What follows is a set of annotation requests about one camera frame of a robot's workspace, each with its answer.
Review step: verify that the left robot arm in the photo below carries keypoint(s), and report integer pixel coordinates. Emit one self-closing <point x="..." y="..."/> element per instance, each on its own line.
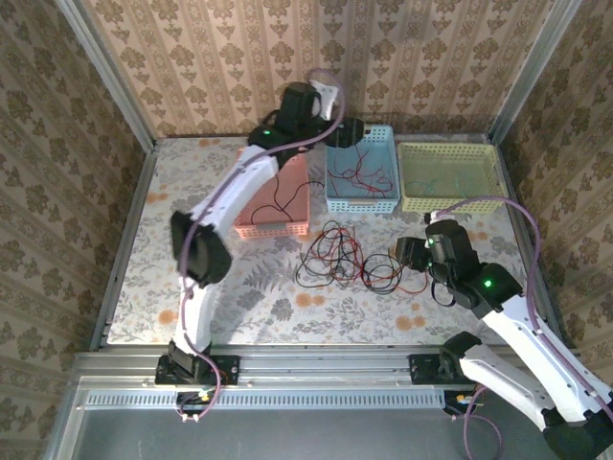
<point x="239" y="187"/>

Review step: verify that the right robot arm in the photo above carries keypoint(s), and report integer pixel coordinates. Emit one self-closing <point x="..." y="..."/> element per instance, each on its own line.
<point x="512" y="335"/>

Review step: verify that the yellow perforated plastic basket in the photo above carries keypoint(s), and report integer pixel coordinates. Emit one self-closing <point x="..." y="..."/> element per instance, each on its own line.
<point x="445" y="163"/>

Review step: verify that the blue perforated plastic basket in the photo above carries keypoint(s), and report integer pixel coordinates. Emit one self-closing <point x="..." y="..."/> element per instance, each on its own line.
<point x="383" y="158"/>

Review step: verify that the pink perforated plastic basket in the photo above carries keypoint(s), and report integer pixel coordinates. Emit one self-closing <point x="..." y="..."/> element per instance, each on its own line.
<point x="292" y="216"/>

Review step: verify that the floral patterned table cover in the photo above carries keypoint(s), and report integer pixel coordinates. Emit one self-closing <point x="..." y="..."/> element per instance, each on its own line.
<point x="143" y="263"/>

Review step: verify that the grey metal shelf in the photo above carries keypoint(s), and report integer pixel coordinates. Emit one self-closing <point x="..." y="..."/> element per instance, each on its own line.
<point x="311" y="436"/>

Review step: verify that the aluminium table side rail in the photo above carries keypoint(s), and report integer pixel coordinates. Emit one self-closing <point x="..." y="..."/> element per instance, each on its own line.
<point x="125" y="239"/>
<point x="513" y="182"/>

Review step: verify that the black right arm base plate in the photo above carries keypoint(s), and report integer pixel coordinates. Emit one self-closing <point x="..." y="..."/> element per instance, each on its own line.
<point x="421" y="369"/>

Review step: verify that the black connector bracket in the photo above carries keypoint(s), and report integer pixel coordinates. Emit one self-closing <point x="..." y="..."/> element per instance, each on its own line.
<point x="457" y="400"/>
<point x="191" y="400"/>

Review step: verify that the aluminium mounting rail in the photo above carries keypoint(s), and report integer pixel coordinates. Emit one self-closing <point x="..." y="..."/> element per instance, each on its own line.
<point x="325" y="366"/>

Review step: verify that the aluminium frame post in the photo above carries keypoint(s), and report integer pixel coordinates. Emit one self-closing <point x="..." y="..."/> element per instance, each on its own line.
<point x="532" y="72"/>
<point x="109" y="72"/>

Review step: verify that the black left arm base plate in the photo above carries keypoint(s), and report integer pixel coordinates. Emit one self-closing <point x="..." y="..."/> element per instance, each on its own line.
<point x="227" y="369"/>

